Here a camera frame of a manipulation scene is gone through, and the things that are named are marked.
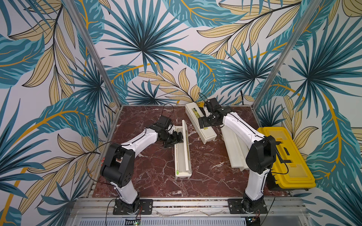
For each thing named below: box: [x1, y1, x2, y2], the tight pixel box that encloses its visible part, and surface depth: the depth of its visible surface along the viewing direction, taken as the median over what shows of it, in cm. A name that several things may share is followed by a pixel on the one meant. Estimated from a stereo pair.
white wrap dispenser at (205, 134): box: [185, 101, 218, 145], surface depth 97 cm
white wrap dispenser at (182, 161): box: [173, 119, 193, 179], surface depth 82 cm
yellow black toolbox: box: [257, 126, 317, 191], surface depth 73 cm
